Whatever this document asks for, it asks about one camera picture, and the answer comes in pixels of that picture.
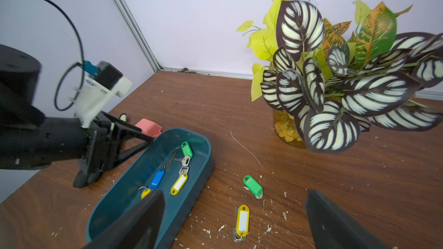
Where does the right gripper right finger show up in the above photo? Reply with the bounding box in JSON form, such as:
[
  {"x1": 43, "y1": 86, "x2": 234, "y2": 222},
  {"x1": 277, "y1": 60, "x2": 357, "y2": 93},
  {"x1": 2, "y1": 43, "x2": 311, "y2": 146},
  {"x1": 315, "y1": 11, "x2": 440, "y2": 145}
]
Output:
[{"x1": 305, "y1": 189, "x2": 392, "y2": 249}]

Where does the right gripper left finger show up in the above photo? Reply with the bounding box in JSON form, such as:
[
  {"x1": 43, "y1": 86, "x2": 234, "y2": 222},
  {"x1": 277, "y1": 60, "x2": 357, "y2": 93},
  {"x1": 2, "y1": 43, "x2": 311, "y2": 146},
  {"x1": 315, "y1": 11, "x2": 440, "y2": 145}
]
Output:
[{"x1": 85, "y1": 190, "x2": 165, "y2": 249}]

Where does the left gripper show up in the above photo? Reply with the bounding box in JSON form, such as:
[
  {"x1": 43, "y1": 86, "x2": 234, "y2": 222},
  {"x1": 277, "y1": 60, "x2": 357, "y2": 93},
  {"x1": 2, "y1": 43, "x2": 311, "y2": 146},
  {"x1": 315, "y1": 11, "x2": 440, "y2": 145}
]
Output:
[{"x1": 73, "y1": 111, "x2": 154, "y2": 189}]

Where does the blue tag key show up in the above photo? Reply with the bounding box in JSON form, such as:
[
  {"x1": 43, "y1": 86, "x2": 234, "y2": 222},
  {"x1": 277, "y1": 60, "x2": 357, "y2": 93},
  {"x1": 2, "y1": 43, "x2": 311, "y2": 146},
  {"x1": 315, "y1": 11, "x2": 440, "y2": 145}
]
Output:
[{"x1": 149, "y1": 169, "x2": 165, "y2": 190}]

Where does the yellow white tag key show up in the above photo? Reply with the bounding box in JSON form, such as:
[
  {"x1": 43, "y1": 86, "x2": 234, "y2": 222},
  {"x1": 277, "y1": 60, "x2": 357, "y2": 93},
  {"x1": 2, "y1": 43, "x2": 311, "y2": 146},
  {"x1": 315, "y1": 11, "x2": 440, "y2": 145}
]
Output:
[
  {"x1": 233, "y1": 205, "x2": 250, "y2": 242},
  {"x1": 170, "y1": 166, "x2": 189, "y2": 196}
]

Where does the green tag key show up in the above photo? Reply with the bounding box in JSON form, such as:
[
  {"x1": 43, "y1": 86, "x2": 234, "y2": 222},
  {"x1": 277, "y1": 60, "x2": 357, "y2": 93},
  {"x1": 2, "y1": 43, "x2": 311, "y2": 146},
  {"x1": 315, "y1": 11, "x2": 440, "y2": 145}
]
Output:
[
  {"x1": 243, "y1": 175, "x2": 264, "y2": 199},
  {"x1": 173, "y1": 141, "x2": 193, "y2": 167}
]

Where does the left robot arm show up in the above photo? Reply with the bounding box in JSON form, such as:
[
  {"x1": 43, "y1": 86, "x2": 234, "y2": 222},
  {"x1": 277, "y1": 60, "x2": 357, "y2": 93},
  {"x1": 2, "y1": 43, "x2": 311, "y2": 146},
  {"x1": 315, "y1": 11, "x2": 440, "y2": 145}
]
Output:
[{"x1": 1, "y1": 45, "x2": 154, "y2": 189}]

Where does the yellow white tag key in box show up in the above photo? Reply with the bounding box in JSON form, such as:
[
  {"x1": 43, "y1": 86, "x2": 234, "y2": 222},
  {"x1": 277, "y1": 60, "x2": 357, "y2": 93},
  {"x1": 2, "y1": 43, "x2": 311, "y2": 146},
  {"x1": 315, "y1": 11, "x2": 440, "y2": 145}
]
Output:
[{"x1": 170, "y1": 166, "x2": 189, "y2": 196}]

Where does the teal plastic storage box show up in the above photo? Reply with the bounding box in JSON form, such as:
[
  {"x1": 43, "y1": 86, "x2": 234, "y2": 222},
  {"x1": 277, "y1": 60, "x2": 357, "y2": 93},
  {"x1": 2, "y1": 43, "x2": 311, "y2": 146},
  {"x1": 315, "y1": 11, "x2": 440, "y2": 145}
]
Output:
[{"x1": 86, "y1": 128, "x2": 214, "y2": 249}]

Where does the green black work glove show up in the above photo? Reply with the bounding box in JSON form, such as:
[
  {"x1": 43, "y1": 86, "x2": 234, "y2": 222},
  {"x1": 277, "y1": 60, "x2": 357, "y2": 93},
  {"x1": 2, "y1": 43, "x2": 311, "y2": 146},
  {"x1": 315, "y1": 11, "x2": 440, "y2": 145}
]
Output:
[{"x1": 120, "y1": 114, "x2": 128, "y2": 122}]

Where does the pink plastic scoop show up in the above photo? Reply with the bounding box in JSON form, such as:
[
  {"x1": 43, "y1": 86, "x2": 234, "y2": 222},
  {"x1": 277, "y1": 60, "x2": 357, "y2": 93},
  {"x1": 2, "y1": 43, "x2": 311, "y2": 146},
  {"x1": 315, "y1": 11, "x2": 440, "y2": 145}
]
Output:
[{"x1": 136, "y1": 118, "x2": 163, "y2": 138}]

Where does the artificial potted plant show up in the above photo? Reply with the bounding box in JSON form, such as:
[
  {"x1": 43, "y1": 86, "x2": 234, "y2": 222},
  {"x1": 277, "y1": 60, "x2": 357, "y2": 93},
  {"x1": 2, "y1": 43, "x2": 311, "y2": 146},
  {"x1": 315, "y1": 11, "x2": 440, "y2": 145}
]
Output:
[{"x1": 238, "y1": 0, "x2": 443, "y2": 154}]

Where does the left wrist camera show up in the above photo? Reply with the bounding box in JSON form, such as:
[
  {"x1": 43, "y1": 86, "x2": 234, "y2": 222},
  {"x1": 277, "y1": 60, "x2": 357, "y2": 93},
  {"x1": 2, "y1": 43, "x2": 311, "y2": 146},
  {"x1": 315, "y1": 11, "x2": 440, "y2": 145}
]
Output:
[{"x1": 73, "y1": 61, "x2": 133, "y2": 129}]

